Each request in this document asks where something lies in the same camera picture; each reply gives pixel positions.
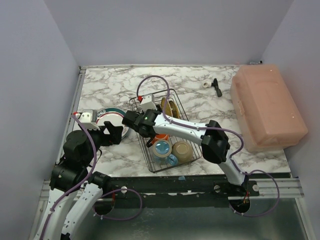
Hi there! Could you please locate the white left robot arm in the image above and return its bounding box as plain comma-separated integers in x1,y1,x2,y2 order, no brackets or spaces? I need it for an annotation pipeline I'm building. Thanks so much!
34,121,123,240

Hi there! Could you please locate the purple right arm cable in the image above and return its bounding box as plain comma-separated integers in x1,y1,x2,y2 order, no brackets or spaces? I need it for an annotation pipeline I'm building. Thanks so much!
136,75,247,176

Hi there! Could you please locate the aluminium side rail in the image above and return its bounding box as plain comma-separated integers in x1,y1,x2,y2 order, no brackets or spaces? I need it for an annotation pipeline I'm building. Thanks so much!
54,66,86,166

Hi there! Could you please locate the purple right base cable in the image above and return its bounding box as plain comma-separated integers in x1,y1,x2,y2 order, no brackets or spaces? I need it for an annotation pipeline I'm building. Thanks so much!
228,169,281,218

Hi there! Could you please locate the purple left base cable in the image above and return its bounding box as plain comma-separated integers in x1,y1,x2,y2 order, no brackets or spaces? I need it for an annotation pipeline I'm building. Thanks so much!
92,187,143,222

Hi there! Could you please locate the yellow patterned plate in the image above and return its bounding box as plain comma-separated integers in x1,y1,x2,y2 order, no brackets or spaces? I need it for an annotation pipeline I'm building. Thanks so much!
169,100,180,119

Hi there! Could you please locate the blue butterfly mug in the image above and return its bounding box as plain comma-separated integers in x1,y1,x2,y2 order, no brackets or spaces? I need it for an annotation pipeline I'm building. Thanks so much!
152,140,178,166

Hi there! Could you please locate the black and white pipe fitting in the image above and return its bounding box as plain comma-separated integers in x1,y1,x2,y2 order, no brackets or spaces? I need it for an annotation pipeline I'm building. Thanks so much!
202,78,223,98

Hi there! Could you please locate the black front table rail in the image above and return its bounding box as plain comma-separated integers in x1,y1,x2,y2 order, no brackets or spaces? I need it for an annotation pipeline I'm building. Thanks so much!
88,172,260,210

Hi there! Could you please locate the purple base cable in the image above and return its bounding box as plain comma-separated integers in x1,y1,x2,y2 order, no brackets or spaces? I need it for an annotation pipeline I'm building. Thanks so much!
228,169,281,218
92,187,143,222

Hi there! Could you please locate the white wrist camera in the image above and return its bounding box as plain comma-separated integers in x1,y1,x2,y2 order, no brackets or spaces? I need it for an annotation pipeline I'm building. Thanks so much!
137,93,157,112
73,109,99,131

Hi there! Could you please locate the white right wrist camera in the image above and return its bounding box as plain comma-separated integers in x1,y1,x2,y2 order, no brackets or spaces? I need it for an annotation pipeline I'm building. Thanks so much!
137,93,157,112

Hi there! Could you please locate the dark wire dish rack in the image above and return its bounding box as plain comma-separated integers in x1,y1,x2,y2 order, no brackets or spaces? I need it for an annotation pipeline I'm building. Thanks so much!
129,88,203,174

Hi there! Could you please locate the pink plastic storage box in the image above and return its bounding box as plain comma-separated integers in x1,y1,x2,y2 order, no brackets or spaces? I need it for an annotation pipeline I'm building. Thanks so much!
230,64,308,152

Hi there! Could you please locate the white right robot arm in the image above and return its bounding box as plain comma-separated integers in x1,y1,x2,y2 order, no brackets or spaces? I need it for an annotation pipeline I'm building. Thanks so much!
122,109,246,186

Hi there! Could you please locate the beige ceramic bowl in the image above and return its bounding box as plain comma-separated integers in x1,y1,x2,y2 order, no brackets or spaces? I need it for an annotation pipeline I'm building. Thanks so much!
172,141,193,164

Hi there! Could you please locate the orange mug black handle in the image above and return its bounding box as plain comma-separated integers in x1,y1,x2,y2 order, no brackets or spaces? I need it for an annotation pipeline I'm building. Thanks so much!
146,134,170,148

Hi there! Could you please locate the yellow woven bamboo plate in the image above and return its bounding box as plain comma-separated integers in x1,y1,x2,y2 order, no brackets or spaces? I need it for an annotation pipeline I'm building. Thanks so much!
161,97,173,117

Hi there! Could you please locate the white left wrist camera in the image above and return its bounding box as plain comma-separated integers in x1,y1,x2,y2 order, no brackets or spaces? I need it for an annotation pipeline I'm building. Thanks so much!
73,109,99,131

